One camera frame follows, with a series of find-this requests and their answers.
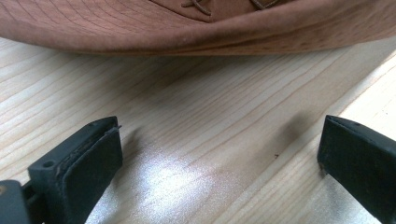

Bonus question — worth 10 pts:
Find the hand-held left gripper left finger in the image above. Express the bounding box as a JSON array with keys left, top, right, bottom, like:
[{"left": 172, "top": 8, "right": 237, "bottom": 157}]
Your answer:
[{"left": 27, "top": 116, "right": 124, "bottom": 224}]

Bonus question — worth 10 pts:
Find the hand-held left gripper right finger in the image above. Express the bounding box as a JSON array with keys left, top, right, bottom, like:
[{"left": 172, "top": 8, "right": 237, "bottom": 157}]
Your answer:
[{"left": 317, "top": 114, "right": 396, "bottom": 224}]

